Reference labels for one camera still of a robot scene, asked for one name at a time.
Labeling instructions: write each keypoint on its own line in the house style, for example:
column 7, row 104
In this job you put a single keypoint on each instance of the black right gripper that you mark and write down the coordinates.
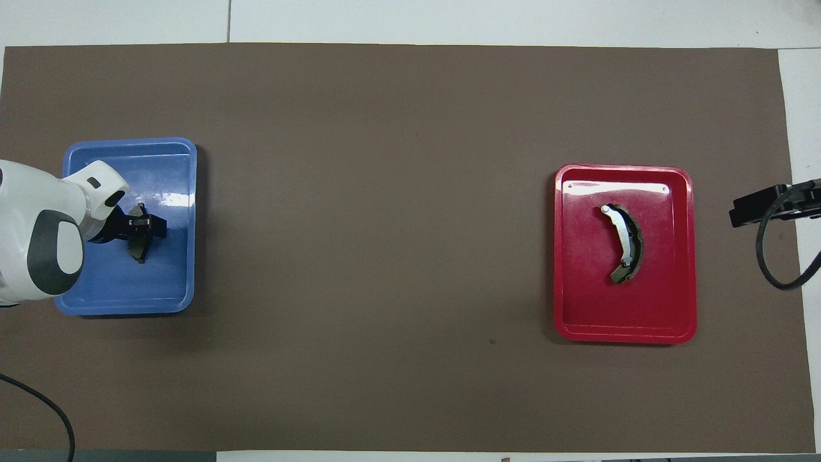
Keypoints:
column 795, row 199

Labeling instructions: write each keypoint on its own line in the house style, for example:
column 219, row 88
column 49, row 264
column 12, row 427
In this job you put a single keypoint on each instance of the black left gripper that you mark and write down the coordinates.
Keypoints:
column 112, row 228

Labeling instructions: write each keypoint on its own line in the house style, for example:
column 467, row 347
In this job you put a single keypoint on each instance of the dark brake pad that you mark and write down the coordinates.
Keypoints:
column 138, row 250

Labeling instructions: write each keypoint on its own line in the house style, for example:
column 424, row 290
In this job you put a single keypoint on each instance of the curved brake shoe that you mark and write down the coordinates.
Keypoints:
column 625, row 237

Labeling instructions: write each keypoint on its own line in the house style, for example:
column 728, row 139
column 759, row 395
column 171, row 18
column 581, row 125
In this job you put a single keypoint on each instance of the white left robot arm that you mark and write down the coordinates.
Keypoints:
column 38, row 224

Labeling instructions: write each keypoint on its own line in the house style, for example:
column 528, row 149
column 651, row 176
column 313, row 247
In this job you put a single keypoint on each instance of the blue plastic tray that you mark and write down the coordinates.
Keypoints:
column 160, row 276

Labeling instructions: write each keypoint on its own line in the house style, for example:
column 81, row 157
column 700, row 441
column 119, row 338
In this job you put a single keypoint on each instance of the red plastic tray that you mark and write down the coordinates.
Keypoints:
column 590, row 289

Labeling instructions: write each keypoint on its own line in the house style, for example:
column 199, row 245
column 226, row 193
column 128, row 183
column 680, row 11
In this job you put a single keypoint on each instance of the brown table mat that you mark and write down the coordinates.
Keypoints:
column 385, row 224

